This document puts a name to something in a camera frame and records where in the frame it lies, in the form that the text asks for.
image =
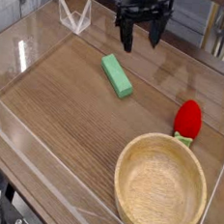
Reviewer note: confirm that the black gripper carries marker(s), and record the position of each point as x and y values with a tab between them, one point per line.
135	11

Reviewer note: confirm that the red plush strawberry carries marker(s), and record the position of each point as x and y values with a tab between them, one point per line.
188	122

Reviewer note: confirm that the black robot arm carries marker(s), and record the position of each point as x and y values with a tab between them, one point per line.
131	12

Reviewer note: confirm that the green rectangular block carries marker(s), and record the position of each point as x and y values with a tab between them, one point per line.
116	76

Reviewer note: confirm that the wooden bowl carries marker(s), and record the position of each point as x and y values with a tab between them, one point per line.
159	180

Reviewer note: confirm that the clear acrylic corner bracket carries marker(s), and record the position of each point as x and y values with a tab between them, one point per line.
77	22

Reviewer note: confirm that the gold metal chair frame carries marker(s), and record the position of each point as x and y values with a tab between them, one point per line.
213	41

